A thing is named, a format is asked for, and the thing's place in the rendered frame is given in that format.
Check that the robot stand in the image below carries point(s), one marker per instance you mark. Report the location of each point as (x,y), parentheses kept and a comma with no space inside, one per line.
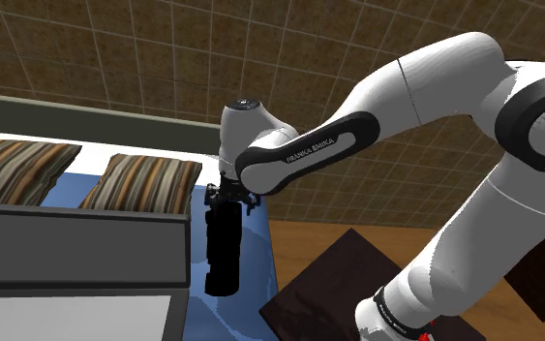
(328,293)

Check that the black oblong object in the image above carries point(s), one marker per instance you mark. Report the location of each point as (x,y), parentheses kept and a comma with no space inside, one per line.
(223,255)

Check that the large grey box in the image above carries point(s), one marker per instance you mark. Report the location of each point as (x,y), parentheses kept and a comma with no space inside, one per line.
(78,250)

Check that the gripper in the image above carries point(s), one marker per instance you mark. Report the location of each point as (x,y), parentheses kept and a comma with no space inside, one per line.
(230,190)

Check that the striped brown pillow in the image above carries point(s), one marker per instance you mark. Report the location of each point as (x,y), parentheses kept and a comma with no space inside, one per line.
(12,170)
(144,184)

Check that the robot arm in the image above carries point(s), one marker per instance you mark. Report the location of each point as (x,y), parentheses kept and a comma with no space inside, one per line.
(442,80)

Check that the bed with blue blanket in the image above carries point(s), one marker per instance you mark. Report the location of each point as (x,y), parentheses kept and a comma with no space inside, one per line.
(255,264)

